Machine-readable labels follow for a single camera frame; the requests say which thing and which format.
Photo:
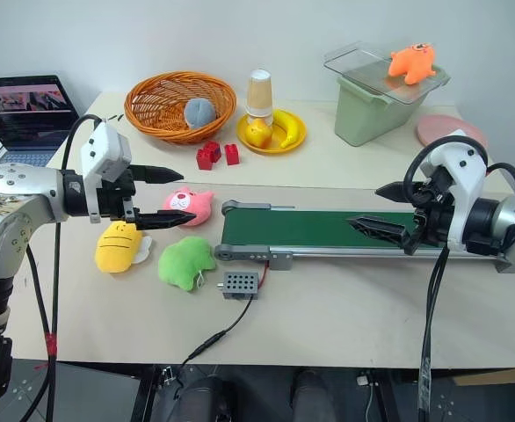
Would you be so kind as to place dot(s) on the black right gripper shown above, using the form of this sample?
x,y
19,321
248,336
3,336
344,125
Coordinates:
x,y
435,211

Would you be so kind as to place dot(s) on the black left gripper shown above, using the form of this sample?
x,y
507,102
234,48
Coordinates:
x,y
116,193

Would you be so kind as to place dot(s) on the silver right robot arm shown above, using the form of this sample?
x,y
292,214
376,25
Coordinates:
x,y
514,211

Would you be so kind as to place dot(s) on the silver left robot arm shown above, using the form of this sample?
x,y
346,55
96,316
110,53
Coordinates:
x,y
16,206

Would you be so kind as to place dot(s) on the green conveyor belt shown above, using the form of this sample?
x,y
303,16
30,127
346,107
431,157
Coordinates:
x,y
301,226

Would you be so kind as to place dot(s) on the grey control box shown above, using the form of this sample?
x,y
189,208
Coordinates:
x,y
239,285

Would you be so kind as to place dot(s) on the pink plush pig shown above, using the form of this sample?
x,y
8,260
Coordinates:
x,y
183,202

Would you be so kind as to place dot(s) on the large red building block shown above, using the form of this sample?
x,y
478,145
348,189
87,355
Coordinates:
x,y
207,157

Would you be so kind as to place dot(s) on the yellow plush toy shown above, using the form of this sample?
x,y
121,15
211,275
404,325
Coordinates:
x,y
114,248

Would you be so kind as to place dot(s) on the orange woven basket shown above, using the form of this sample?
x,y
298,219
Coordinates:
x,y
161,127

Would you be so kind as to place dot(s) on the green plush toy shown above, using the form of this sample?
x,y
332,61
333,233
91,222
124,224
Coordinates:
x,y
185,264

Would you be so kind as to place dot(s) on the small red building block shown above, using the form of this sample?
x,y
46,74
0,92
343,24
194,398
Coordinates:
x,y
232,154

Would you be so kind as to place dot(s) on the grey blue plush ball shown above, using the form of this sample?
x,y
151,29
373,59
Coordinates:
x,y
199,112

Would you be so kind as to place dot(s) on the pink round plate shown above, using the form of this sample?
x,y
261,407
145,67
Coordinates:
x,y
437,129

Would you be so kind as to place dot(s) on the pale green plastic bin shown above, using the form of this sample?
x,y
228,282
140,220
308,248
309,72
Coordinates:
x,y
367,114

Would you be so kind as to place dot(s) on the yellow plastic plate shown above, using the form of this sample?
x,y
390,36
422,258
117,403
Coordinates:
x,y
299,132

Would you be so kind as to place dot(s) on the yellow toy banana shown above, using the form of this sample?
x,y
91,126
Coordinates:
x,y
289,125

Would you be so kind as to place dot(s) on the clear plastic bin lid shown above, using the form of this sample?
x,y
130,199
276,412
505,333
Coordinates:
x,y
363,72

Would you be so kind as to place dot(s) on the brown paper cup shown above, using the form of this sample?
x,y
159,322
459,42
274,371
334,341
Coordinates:
x,y
259,94

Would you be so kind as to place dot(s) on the orange plush toy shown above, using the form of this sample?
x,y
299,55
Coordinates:
x,y
413,61

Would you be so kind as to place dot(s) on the open laptop computer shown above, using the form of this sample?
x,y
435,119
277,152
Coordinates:
x,y
24,110

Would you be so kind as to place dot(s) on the brown cardboard sheet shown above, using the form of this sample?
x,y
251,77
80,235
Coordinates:
x,y
499,378

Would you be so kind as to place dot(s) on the dark rounded shape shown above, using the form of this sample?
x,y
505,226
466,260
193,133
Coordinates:
x,y
308,395
205,397

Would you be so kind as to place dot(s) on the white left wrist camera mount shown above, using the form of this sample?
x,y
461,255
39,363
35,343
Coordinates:
x,y
106,151

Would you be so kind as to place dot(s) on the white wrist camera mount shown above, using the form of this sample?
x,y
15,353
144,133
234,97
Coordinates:
x,y
457,176
106,151

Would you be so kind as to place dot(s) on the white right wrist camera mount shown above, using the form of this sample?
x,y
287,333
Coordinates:
x,y
457,176

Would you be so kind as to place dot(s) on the black table frame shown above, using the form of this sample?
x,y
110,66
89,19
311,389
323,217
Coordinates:
x,y
145,393

